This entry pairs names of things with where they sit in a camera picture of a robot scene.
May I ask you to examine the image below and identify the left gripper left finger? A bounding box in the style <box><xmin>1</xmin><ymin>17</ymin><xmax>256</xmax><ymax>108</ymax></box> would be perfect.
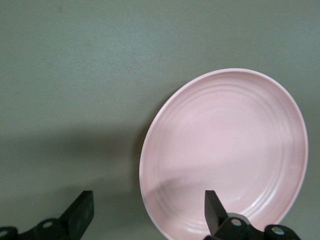
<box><xmin>0</xmin><ymin>190</ymin><xmax>95</xmax><ymax>240</ymax></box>

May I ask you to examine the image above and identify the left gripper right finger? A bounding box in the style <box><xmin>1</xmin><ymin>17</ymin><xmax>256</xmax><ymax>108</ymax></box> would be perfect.
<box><xmin>204</xmin><ymin>189</ymin><xmax>301</xmax><ymax>240</ymax></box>

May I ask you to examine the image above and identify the pink shallow plate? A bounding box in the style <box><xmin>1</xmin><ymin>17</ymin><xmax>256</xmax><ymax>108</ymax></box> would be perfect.
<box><xmin>138</xmin><ymin>67</ymin><xmax>309</xmax><ymax>240</ymax></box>

